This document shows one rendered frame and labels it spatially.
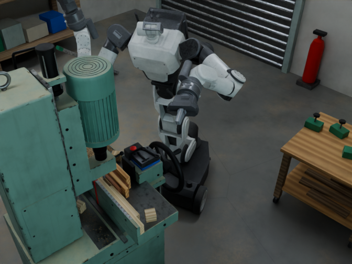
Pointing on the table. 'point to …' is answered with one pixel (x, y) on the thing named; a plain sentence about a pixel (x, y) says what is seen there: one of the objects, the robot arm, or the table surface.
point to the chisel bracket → (101, 166)
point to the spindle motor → (94, 98)
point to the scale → (113, 200)
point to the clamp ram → (129, 168)
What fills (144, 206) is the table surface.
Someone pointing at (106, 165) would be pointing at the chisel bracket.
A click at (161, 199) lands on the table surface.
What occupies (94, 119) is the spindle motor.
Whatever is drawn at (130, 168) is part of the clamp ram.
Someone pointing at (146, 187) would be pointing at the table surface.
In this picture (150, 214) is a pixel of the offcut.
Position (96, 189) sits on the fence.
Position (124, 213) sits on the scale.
